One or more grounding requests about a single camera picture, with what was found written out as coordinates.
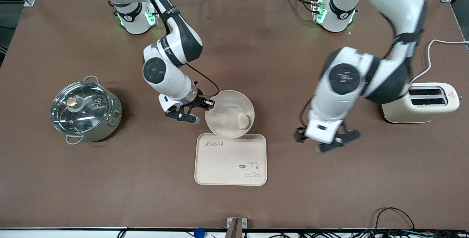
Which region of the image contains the round cream plate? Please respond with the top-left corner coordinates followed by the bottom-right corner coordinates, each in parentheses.
top-left (204, 90), bottom-right (255, 139)

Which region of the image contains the cream rabbit print tray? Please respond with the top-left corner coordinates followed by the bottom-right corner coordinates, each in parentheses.
top-left (194, 133), bottom-right (267, 186)

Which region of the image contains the steel pot with glass lid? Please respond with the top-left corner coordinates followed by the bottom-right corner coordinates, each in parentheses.
top-left (51, 76), bottom-right (122, 145)

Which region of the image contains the brown table mat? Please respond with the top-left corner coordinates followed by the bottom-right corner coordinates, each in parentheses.
top-left (0, 0), bottom-right (469, 230)

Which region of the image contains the glass pot lid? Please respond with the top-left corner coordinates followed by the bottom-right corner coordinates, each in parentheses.
top-left (51, 81), bottom-right (111, 134)

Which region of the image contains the cream two-slot toaster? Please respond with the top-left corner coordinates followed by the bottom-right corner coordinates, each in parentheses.
top-left (381, 82), bottom-right (461, 124)

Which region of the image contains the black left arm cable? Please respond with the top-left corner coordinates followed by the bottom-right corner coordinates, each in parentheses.
top-left (300, 97), bottom-right (314, 130)

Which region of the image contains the black looped cable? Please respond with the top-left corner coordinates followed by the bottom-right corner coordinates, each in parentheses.
top-left (374, 207), bottom-right (416, 238)

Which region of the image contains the grey metal bracket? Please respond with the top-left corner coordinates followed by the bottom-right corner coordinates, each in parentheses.
top-left (227, 217), bottom-right (248, 238)

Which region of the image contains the white toaster power cable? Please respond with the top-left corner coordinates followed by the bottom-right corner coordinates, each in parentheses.
top-left (410, 40), bottom-right (469, 84)

